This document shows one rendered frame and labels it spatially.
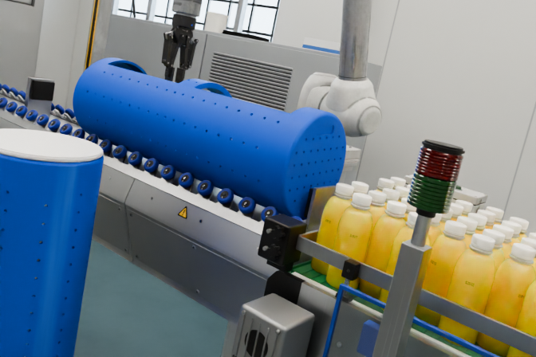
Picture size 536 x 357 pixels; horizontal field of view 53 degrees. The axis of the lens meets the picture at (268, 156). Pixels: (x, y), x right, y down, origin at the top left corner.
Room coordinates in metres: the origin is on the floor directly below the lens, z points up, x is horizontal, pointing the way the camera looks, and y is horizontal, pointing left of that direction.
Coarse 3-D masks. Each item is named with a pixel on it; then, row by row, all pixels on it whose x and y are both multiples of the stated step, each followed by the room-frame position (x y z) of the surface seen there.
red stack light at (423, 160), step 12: (420, 156) 0.79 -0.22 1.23; (432, 156) 0.77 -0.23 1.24; (444, 156) 0.76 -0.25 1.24; (456, 156) 0.77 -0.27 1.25; (420, 168) 0.78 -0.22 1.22; (432, 168) 0.77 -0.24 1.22; (444, 168) 0.76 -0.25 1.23; (456, 168) 0.77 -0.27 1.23; (444, 180) 0.76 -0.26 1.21; (456, 180) 0.78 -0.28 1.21
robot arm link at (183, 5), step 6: (174, 0) 1.71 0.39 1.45; (180, 0) 1.70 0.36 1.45; (186, 0) 1.69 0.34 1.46; (192, 0) 1.70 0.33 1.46; (198, 0) 1.71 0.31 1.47; (174, 6) 1.71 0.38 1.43; (180, 6) 1.69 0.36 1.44; (186, 6) 1.69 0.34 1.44; (192, 6) 1.70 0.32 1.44; (198, 6) 1.72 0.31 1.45; (180, 12) 1.70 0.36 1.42; (186, 12) 1.70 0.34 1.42; (192, 12) 1.70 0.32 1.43; (198, 12) 1.72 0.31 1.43
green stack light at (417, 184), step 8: (416, 176) 0.78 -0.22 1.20; (424, 176) 0.77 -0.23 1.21; (416, 184) 0.78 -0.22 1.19; (424, 184) 0.77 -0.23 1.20; (432, 184) 0.76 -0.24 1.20; (440, 184) 0.76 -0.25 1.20; (448, 184) 0.76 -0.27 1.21; (456, 184) 0.78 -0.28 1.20; (408, 192) 0.80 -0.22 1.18; (416, 192) 0.78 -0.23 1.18; (424, 192) 0.77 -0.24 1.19; (432, 192) 0.76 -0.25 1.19; (440, 192) 0.76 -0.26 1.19; (448, 192) 0.77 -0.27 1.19; (408, 200) 0.79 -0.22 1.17; (416, 200) 0.77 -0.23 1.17; (424, 200) 0.77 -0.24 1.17; (432, 200) 0.76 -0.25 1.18; (440, 200) 0.76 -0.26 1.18; (448, 200) 0.77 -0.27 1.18; (424, 208) 0.76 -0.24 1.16; (432, 208) 0.76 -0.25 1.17; (440, 208) 0.76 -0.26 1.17; (448, 208) 0.77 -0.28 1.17
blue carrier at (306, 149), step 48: (96, 96) 1.65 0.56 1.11; (144, 96) 1.54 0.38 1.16; (192, 96) 1.46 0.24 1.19; (144, 144) 1.53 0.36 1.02; (192, 144) 1.39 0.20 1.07; (240, 144) 1.30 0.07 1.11; (288, 144) 1.23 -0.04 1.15; (336, 144) 1.38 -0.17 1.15; (240, 192) 1.34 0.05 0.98; (288, 192) 1.24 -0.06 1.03
